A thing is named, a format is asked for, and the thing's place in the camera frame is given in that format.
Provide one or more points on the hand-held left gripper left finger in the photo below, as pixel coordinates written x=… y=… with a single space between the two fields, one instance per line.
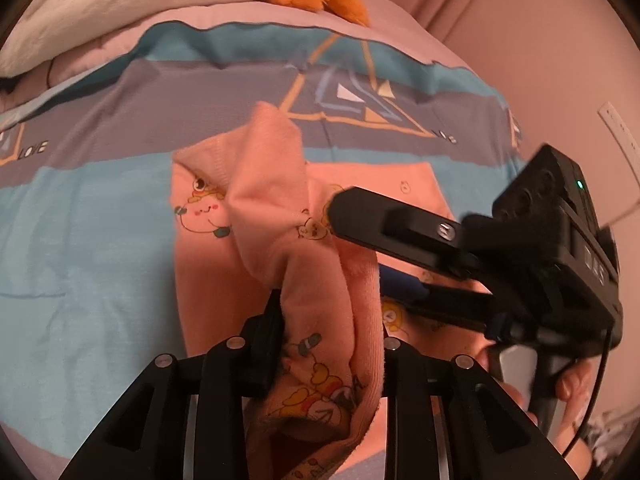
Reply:
x=260 y=355

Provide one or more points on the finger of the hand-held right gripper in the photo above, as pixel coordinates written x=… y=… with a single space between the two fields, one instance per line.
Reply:
x=450 y=302
x=395 y=225

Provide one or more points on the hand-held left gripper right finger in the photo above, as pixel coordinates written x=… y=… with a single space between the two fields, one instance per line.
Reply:
x=405 y=375

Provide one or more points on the pink cartoon print shirt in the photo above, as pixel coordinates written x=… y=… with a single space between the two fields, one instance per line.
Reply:
x=280 y=230

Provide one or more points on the person's right hand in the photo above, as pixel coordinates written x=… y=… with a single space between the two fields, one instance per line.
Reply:
x=575 y=385

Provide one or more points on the lilac bed sheet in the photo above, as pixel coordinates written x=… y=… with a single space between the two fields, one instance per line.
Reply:
x=390 y=40

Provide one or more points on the blue grey patterned bedspread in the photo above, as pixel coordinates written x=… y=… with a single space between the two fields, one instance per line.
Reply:
x=100 y=235

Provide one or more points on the white wall socket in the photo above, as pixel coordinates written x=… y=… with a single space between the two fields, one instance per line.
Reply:
x=617 y=125

